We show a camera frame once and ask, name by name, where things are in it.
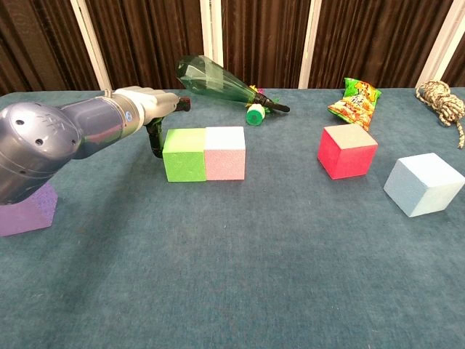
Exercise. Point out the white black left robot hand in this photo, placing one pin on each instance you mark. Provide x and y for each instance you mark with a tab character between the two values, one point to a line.
160	103

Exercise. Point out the green foam cube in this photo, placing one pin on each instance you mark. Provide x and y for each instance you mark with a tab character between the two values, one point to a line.
183	163

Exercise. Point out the pale pink foam cube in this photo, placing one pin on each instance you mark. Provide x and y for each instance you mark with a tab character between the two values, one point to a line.
225	163

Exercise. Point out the red foam cube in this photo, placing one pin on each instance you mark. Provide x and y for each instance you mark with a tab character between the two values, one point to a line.
345	156

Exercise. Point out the light blue foam cube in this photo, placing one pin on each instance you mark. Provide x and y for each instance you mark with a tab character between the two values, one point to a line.
421	185

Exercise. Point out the lavender left robot arm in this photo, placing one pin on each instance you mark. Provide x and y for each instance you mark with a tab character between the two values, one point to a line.
54	138

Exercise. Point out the green transparent bottle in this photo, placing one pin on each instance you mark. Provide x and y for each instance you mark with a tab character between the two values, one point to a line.
210	80

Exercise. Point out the colourful feather shuttlecock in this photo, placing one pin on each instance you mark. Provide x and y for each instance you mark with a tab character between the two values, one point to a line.
255	115

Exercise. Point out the purple foam cube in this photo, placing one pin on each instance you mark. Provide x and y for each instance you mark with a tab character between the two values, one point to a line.
32	214

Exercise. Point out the teal table mat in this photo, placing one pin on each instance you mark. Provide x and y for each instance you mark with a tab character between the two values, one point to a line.
232	261

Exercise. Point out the green orange snack bag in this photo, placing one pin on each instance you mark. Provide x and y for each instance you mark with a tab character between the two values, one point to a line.
354	109

